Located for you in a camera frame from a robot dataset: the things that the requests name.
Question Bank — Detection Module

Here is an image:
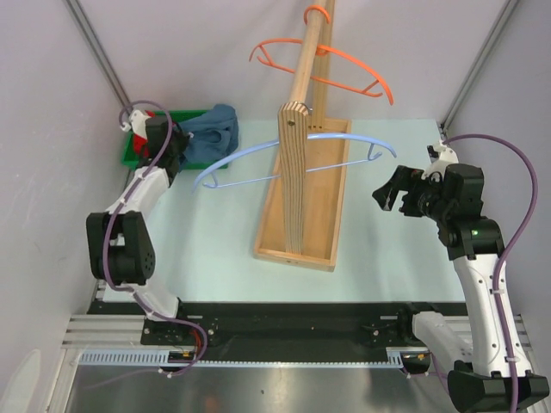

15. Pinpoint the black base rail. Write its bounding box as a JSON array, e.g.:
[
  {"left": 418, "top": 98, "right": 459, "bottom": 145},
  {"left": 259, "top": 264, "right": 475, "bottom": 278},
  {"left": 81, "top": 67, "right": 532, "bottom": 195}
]
[{"left": 88, "top": 300, "right": 470, "bottom": 362}]

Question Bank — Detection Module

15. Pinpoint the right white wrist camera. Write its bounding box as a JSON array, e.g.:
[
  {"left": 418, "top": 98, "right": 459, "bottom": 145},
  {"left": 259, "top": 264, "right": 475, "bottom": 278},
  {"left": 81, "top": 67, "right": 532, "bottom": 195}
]
[{"left": 422, "top": 139, "right": 459, "bottom": 180}]

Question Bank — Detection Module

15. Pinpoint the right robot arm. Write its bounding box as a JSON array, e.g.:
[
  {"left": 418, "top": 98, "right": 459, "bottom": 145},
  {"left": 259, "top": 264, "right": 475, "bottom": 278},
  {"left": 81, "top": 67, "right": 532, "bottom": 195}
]
[{"left": 373, "top": 163, "right": 550, "bottom": 412}]

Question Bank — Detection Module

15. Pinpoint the white cable duct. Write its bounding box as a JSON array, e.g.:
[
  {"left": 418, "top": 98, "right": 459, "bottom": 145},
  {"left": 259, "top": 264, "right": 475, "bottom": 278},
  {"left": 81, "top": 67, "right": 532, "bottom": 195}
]
[{"left": 77, "top": 349, "right": 431, "bottom": 372}]

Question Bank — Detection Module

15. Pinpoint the green plastic tray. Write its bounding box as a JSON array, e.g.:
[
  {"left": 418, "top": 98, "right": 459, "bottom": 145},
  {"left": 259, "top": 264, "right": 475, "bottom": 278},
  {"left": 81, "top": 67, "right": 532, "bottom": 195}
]
[{"left": 121, "top": 108, "right": 236, "bottom": 172}]

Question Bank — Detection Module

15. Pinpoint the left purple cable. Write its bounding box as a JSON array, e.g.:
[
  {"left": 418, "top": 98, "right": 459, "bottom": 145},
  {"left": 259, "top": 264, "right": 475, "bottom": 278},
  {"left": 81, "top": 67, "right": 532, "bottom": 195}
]
[{"left": 102, "top": 101, "right": 176, "bottom": 322}]

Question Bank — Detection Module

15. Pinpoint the wooden hanger stand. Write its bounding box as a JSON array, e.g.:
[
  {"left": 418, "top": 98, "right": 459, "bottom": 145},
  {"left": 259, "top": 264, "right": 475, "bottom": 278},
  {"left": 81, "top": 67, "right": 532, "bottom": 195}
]
[{"left": 253, "top": 1, "right": 351, "bottom": 272}]

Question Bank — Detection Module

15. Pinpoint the blue t shirt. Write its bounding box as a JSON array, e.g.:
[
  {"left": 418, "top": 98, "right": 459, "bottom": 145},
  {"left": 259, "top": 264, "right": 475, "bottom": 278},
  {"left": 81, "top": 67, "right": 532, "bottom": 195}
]
[{"left": 178, "top": 104, "right": 239, "bottom": 169}]

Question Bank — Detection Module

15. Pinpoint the purple cable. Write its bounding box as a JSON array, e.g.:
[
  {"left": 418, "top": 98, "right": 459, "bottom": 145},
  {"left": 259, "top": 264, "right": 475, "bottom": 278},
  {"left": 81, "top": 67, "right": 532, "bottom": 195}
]
[
  {"left": 441, "top": 133, "right": 540, "bottom": 413},
  {"left": 102, "top": 101, "right": 176, "bottom": 322}
]

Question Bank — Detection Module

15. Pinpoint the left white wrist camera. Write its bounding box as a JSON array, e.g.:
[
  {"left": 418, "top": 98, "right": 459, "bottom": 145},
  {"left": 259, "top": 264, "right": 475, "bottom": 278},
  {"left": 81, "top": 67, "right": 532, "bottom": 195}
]
[{"left": 120, "top": 109, "right": 152, "bottom": 140}]

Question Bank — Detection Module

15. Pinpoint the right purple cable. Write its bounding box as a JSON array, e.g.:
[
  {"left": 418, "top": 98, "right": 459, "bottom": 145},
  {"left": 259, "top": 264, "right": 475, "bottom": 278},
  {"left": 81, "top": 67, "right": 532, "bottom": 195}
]
[{"left": 441, "top": 133, "right": 540, "bottom": 413}]

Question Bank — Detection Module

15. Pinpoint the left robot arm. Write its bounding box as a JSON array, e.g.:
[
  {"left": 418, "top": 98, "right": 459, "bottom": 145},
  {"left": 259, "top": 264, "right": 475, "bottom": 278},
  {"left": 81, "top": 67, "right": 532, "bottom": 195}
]
[{"left": 86, "top": 109, "right": 190, "bottom": 344}]

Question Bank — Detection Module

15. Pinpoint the light blue hanger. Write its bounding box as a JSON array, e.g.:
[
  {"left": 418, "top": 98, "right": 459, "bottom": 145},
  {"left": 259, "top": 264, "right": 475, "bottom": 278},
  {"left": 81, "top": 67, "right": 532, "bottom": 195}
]
[{"left": 192, "top": 133, "right": 398, "bottom": 192}]

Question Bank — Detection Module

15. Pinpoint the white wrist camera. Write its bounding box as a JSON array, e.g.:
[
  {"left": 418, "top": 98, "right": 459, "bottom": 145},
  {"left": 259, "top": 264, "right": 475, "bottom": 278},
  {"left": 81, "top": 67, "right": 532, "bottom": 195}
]
[
  {"left": 120, "top": 109, "right": 152, "bottom": 140},
  {"left": 422, "top": 139, "right": 459, "bottom": 180}
]

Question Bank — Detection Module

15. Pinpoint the orange hanger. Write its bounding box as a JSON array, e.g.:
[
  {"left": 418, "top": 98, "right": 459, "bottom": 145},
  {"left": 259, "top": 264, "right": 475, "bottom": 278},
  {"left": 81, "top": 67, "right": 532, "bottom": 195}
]
[{"left": 249, "top": 1, "right": 394, "bottom": 106}]

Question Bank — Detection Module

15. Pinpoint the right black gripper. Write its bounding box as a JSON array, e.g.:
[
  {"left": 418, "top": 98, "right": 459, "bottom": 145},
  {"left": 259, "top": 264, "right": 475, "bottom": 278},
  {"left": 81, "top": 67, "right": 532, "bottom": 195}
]
[{"left": 373, "top": 164, "right": 453, "bottom": 223}]

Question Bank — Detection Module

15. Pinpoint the red t shirt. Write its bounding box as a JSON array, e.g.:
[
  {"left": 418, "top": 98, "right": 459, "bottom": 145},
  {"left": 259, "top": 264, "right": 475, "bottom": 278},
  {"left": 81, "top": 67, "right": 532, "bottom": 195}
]
[{"left": 133, "top": 110, "right": 156, "bottom": 157}]

